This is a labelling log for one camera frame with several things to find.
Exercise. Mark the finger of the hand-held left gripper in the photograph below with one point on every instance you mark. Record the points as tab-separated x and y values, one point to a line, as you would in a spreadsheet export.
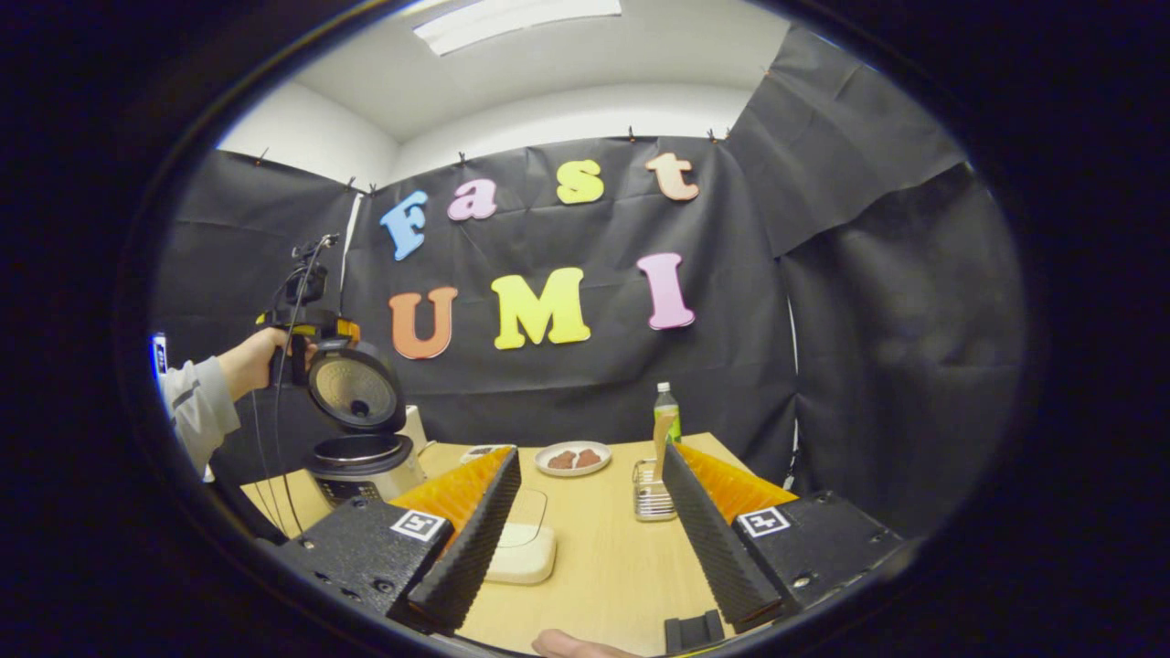
347	327

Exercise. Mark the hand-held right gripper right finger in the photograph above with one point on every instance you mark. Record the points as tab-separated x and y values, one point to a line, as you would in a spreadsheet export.
713	544

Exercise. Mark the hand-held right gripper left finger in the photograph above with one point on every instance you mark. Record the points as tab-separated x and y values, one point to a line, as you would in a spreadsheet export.
475	544

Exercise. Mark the clear box of rice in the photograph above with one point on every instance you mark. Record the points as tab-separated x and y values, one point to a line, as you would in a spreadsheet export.
526	562

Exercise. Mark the metal mesh chopstick holder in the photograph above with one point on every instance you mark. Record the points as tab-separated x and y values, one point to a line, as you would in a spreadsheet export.
651	503

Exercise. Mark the wooden spoon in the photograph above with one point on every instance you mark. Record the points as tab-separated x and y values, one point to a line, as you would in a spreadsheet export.
663	448

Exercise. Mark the black silver rice cooker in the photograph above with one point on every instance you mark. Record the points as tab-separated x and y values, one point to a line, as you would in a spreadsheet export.
366	475

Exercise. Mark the white divided bean dish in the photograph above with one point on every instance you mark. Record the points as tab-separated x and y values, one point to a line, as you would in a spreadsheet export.
480	452

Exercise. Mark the white round plate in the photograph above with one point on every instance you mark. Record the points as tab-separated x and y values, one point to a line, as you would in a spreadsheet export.
542	460

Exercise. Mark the brown meat piece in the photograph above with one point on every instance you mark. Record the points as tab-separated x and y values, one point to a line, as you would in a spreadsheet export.
561	461
589	457

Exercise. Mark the white toaster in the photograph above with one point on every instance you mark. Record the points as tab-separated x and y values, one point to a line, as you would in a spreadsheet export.
416	429

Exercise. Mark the green drink bottle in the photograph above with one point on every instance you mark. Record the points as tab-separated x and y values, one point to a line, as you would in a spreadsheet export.
665	402

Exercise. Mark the computer monitor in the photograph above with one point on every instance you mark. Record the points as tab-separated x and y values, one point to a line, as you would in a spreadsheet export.
159	355

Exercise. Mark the black backdrop cloth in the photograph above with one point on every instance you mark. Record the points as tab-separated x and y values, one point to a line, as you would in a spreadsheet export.
567	393

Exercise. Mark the long ceiling light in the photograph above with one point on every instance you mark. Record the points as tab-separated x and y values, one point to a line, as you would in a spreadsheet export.
512	20

